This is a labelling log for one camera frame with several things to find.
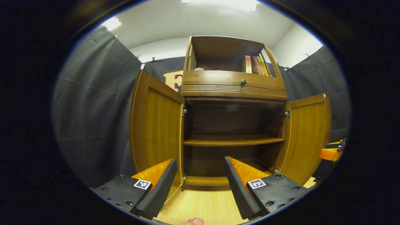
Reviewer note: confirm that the wooden inner shelf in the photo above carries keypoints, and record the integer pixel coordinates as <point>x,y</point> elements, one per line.
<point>232,140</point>

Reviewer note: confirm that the large ceiling light panel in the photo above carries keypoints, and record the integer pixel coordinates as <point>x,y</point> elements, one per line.
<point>218,3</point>

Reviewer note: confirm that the wooden cabinet door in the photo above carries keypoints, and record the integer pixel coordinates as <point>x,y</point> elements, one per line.
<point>306,134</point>
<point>156,125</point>

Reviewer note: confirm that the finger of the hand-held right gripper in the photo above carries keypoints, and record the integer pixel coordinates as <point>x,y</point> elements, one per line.
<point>336,145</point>
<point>329,154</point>

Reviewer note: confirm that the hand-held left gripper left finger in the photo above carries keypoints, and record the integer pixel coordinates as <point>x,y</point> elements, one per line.
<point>157,190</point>

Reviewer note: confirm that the red beige book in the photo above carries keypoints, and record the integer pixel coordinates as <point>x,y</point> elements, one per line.
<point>247,64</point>

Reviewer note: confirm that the black backdrop cloth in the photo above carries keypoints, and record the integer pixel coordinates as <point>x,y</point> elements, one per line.
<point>93,109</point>

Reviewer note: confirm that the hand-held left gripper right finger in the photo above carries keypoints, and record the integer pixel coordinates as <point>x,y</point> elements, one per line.
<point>239,190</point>

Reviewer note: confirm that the small ceiling light panel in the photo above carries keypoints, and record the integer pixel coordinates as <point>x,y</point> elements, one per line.
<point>111,23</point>

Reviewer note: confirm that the yellow book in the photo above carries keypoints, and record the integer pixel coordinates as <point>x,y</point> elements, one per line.
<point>263,67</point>

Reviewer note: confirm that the blue cloth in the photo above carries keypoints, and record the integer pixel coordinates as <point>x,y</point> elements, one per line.
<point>197,69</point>

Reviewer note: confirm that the brown book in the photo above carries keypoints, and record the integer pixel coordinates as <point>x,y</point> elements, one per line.
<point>257,65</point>

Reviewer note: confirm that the wooden cabinet drawer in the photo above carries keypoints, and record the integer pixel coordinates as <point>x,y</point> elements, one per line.
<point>212,79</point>

